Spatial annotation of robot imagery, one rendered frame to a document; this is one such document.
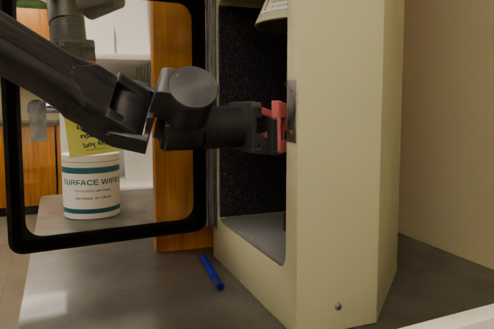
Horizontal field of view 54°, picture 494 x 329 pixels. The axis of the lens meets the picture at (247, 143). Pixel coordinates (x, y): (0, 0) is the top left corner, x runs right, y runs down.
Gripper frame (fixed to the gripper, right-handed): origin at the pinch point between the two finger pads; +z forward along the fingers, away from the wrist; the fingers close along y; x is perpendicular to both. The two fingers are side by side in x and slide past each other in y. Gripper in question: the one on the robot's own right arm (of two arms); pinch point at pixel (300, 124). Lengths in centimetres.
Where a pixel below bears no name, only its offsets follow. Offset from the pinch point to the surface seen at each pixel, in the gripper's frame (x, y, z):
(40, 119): -1.4, 11.6, -34.7
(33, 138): 1.2, 11.4, -35.7
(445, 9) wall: -19.6, 12.0, 35.5
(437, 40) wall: -14.4, 14.1, 35.3
